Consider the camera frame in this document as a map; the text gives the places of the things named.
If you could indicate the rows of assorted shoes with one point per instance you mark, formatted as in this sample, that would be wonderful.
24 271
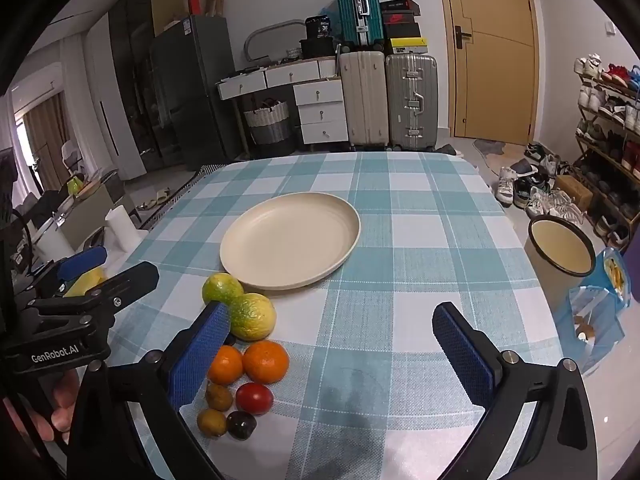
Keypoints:
595 100

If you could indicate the teal suitcase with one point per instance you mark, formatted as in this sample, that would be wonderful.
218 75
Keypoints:
350 15

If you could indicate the wooden shoe rack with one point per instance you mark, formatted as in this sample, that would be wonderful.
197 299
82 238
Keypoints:
607 157

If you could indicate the cream enamel pot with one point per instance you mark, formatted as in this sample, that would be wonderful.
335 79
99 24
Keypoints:
545 280

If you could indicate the black labelled canister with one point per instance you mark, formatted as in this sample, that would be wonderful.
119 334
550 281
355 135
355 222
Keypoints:
319 27

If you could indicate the white drawer desk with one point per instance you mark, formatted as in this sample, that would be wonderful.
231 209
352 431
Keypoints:
320 110

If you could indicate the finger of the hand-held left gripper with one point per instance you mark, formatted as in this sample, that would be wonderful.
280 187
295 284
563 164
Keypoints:
135 277
82 261

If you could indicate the oval mirror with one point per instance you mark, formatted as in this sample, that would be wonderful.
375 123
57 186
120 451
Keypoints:
270 40

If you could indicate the red round fruit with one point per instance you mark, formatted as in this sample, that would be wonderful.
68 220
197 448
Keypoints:
254 398

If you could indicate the plain black shoe box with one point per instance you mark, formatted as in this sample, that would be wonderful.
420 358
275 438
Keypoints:
400 6

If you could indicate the black shoe box red logo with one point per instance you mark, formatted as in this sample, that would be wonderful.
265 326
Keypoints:
400 19

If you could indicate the beige round plate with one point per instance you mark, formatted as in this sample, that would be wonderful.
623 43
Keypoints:
290 240

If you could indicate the wooden door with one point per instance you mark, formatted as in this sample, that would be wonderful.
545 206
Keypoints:
490 85

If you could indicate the grey slippers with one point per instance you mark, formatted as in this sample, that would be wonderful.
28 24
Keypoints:
450 150

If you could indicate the red cardboard box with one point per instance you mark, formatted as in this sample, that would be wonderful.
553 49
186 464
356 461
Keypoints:
195 4

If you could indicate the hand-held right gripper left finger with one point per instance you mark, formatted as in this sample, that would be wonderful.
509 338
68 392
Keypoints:
200 355

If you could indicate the green yellow citrus fruit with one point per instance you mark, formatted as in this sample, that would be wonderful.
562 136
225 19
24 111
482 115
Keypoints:
220 287
255 315

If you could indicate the small brown fruit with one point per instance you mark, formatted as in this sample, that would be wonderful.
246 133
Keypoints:
220 396
212 422

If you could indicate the white light switch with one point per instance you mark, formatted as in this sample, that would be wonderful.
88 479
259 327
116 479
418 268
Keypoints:
610 28

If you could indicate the grey door mat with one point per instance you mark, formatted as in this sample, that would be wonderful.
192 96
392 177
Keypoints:
489 146

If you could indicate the small brown carton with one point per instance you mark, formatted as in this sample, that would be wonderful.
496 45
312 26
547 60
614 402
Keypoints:
574 192

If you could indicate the person's left hand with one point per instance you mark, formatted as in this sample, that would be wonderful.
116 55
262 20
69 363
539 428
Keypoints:
62 400

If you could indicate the dark grey refrigerator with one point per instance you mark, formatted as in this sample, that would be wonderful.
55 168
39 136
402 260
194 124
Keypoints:
195 90

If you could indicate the large black shoe box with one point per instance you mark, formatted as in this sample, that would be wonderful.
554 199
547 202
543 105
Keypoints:
402 30

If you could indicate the orange tangerine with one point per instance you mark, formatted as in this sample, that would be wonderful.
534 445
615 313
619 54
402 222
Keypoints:
266 361
227 366

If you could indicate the teal checkered tablecloth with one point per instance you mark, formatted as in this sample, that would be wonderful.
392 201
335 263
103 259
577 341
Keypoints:
400 285

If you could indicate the blue plastic bag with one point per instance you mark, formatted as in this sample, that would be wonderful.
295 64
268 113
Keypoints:
600 320

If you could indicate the beige suitcase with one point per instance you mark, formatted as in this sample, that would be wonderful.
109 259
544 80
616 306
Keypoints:
362 100

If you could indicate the brown curtain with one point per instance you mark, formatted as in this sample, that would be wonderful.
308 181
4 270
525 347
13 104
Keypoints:
47 135

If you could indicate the silver suitcase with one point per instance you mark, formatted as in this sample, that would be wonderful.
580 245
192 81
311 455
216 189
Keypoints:
410 100

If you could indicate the dark purple plum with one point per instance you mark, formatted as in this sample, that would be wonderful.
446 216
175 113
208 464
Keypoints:
241 425

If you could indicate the brown cardboard box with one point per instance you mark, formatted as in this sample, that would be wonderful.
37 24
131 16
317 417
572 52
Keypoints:
215 0

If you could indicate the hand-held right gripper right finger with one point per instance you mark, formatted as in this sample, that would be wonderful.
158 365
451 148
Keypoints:
462 355

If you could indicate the beige slippers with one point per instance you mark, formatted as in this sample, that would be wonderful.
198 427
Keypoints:
155 199

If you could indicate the dark glass cabinet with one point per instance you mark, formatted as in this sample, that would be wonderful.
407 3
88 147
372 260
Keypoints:
135 60

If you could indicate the blue snack bag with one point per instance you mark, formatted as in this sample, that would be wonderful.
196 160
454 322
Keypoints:
612 272

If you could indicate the woven laundry basket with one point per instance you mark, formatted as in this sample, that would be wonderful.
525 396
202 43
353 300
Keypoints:
267 125

